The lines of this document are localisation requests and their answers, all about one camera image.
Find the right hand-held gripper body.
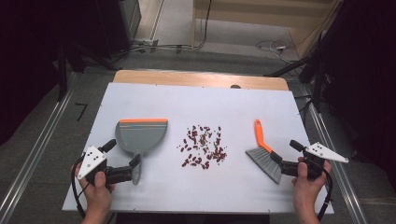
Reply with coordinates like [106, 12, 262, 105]
[281, 142, 349, 180]

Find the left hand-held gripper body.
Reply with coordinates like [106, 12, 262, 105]
[77, 145, 134, 189]

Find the grey brush with orange handle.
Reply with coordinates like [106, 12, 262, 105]
[245, 119, 283, 185]

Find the grey dustpan with orange edge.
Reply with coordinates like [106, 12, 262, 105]
[115, 118, 169, 187]

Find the pile of red beans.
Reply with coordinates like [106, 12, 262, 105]
[177, 124, 228, 171]

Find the person's left hand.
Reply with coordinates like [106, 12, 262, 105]
[74, 167, 116, 216]

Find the person's right hand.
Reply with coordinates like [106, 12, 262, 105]
[291, 157, 332, 216]

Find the black metal stand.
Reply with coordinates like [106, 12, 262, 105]
[264, 29, 332, 113]
[55, 38, 118, 102]

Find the dark curtain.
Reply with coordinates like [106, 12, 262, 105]
[0, 0, 106, 146]
[321, 0, 396, 188]

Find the white board sheet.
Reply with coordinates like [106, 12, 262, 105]
[62, 82, 334, 216]

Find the wooden table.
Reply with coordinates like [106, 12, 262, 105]
[112, 69, 290, 91]

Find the power strip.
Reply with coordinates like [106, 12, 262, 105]
[133, 38, 160, 52]

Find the dark cabinet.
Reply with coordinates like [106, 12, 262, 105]
[94, 0, 143, 60]

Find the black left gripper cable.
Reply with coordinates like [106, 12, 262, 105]
[70, 154, 92, 219]

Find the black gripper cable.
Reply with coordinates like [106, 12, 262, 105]
[70, 154, 92, 219]
[317, 166, 334, 222]

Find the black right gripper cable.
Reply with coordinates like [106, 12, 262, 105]
[317, 166, 334, 222]

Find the aluminium floor rail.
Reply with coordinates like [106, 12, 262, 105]
[0, 73, 79, 224]
[303, 90, 370, 224]

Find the white floor cable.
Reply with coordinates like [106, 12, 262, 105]
[255, 39, 297, 63]

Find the light wooden frame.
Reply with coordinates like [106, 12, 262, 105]
[191, 0, 344, 60]

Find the black floor cable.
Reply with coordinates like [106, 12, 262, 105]
[111, 0, 213, 59]

